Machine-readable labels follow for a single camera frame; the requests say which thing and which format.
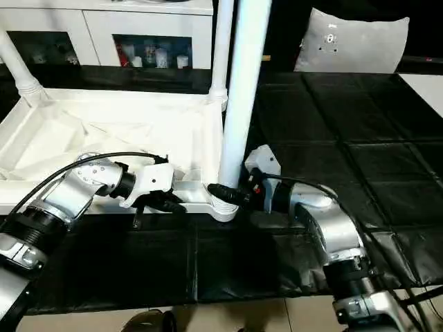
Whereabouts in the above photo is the white plastic table leg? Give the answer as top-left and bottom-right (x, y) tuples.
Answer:
(207, 0), (233, 105)
(207, 0), (273, 216)
(0, 30), (48, 107)

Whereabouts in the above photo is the white plastic table top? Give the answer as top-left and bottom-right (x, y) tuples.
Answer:
(0, 86), (240, 223)

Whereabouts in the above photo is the black work mat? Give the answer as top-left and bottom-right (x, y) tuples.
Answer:
(0, 64), (443, 315)

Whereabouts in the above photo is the dark robot left foot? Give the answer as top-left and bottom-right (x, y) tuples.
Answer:
(120, 309), (174, 332)

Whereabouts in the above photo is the black box with gold label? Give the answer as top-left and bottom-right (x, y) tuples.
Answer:
(265, 0), (313, 73)

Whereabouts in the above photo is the grey cushion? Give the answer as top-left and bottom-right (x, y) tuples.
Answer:
(293, 7), (410, 74)

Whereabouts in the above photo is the white glass-door cabinet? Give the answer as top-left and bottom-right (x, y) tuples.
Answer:
(0, 0), (216, 71)

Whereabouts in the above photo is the white flat board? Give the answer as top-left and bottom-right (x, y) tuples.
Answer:
(397, 72), (443, 118)

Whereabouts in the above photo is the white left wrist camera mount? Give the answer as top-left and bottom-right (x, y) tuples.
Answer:
(119, 162), (177, 209)

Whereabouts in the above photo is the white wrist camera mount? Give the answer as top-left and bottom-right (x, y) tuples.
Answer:
(244, 144), (282, 214)
(119, 162), (177, 209)

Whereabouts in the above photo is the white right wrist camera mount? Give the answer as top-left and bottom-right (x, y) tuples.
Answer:
(244, 144), (282, 214)

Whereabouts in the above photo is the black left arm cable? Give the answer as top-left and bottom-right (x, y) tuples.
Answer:
(6, 151), (171, 223)

